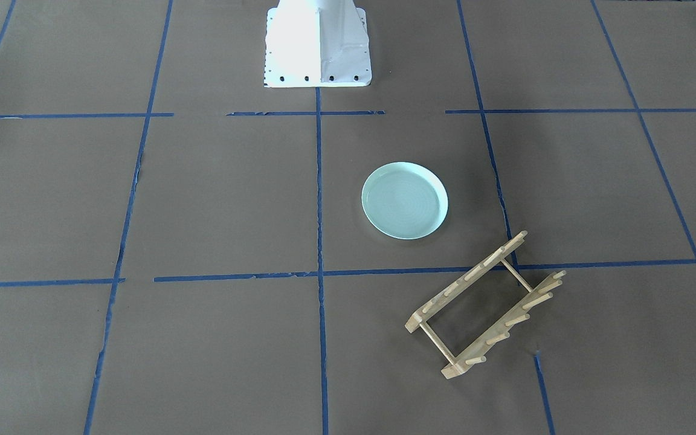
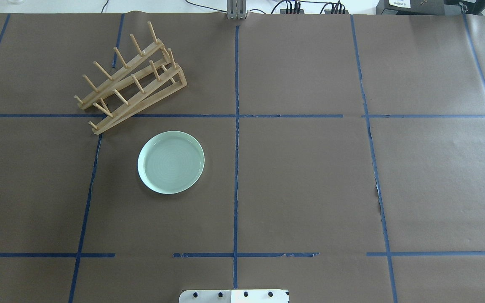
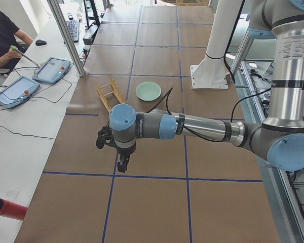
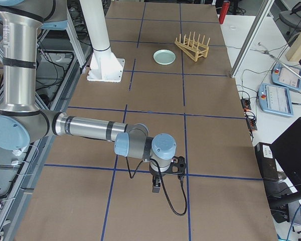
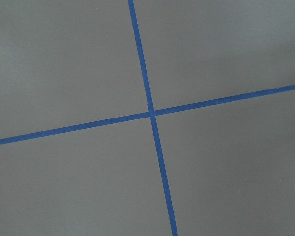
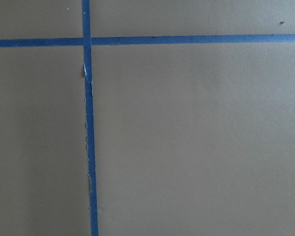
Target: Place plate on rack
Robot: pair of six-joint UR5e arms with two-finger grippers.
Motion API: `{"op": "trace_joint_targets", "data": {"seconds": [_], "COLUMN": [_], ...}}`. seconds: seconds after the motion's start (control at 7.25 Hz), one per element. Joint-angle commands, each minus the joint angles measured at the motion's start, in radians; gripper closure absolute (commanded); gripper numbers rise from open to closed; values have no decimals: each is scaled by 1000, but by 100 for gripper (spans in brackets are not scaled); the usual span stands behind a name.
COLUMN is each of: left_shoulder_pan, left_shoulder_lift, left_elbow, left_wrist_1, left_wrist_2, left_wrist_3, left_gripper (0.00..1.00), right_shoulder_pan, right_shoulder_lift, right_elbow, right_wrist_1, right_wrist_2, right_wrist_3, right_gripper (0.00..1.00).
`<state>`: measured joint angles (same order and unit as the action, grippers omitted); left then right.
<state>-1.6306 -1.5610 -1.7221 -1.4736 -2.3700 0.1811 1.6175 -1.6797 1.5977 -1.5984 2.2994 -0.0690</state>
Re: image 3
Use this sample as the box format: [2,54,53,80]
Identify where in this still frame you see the light green plate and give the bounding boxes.
[135,82,162,102]

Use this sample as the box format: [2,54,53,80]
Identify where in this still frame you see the red cylinder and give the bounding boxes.
[0,198,28,221]

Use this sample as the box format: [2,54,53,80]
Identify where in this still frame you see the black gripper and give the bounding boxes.
[117,147,132,173]

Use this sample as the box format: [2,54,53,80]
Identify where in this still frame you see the white reacher grabber stick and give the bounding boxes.
[10,45,41,69]

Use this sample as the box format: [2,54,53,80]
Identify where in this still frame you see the black keyboard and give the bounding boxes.
[65,20,80,43]

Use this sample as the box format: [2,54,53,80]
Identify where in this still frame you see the wooden plate rack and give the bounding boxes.
[94,73,127,112]

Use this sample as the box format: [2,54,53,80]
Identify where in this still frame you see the person in black shirt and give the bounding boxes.
[0,11,33,70]

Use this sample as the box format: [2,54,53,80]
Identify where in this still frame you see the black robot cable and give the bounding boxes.
[145,87,272,142]

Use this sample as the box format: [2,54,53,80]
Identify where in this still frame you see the blue teach pendant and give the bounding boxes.
[0,76,40,109]
[32,57,71,84]

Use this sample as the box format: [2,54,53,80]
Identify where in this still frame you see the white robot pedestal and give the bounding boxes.
[191,0,244,89]

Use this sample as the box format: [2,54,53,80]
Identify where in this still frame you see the aluminium frame post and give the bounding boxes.
[47,0,86,77]

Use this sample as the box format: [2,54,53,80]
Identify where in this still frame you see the black computer mouse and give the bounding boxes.
[35,39,47,46]

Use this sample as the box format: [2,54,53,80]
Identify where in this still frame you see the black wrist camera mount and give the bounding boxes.
[96,122,116,149]

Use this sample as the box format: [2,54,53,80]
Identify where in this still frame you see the near blue teach pendant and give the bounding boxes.
[0,76,40,109]

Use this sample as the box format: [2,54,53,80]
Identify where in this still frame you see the far blue teach pendant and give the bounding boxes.
[32,57,71,84]

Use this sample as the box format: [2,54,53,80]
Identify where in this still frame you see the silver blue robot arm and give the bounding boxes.
[106,1,304,172]

